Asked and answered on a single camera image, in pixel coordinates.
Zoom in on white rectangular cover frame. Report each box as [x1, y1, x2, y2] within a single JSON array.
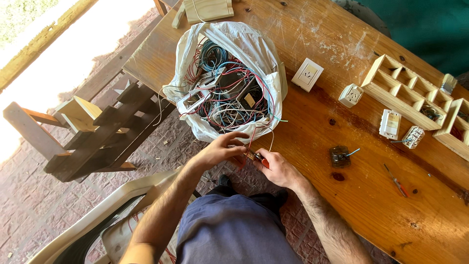
[[176, 67, 227, 116]]

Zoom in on person's left hand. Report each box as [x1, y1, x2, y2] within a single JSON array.
[[194, 131, 250, 171]]

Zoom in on white perforated terminal block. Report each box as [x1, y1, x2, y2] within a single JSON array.
[[402, 125, 426, 149]]

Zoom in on red-handled screwdriver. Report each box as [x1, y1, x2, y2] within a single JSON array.
[[383, 163, 409, 199]]

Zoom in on red-handled pliers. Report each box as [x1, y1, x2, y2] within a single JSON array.
[[246, 150, 270, 169]]

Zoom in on white flat wall socket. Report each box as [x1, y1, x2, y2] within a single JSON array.
[[291, 57, 325, 93]]

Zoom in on small paintbrush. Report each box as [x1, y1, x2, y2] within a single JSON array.
[[439, 73, 458, 95]]

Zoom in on weathered wooden beam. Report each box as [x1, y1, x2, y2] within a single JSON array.
[[0, 0, 100, 91]]

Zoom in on white plastic bag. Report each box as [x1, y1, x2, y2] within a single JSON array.
[[162, 21, 288, 144]]

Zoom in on light wooden board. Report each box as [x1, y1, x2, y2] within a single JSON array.
[[183, 0, 235, 25]]

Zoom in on thin red wire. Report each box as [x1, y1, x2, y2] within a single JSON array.
[[240, 126, 258, 171]]

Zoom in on tangle of coloured wires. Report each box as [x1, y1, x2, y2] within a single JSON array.
[[182, 37, 276, 133]]

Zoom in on short wooden compartment tray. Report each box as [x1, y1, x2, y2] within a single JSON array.
[[432, 98, 469, 162]]

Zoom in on white boxy socket block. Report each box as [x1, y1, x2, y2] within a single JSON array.
[[338, 83, 364, 109]]

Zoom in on green fabric sheet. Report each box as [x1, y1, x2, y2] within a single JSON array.
[[331, 0, 469, 78]]

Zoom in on white plastic chair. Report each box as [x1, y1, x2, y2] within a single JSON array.
[[27, 166, 200, 264]]

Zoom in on long wooden compartment tray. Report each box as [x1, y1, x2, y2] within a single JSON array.
[[361, 54, 455, 131]]

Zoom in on brown old switch, blue wire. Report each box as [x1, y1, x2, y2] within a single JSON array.
[[329, 145, 361, 169]]

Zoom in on dark wooden bench frame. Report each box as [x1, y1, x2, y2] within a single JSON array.
[[2, 81, 177, 183]]

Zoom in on small wooden strip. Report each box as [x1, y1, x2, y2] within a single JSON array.
[[171, 2, 187, 29]]

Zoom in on person's right hand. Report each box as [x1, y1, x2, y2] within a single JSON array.
[[252, 148, 305, 190]]

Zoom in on white switch module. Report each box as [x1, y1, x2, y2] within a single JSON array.
[[378, 109, 402, 141]]

